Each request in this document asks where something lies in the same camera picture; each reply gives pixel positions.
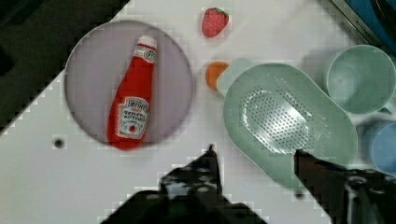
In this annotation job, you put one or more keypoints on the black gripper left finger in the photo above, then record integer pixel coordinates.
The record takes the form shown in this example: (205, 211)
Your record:
(191, 194)

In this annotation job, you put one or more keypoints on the mint green cup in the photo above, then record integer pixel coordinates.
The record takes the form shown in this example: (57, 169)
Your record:
(361, 80)

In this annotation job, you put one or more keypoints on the lilac round plate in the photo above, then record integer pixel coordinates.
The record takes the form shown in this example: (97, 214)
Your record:
(97, 65)

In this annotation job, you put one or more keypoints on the light blue cup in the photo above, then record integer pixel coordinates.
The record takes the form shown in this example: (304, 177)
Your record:
(379, 146)

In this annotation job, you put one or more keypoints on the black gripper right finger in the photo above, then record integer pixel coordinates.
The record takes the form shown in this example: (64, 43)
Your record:
(348, 196)

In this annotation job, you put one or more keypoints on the plush red ketchup bottle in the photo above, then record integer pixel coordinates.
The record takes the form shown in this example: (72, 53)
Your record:
(129, 113)

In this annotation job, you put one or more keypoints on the silver toaster oven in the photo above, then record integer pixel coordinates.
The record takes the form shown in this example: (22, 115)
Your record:
(373, 20)

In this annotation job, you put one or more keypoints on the mint green plastic strainer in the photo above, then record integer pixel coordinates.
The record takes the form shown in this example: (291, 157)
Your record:
(273, 109)

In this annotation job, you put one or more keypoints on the red toy strawberry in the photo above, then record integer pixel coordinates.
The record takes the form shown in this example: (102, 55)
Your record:
(214, 22)

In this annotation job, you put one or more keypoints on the orange toy fruit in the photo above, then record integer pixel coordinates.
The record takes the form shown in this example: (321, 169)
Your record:
(212, 73)

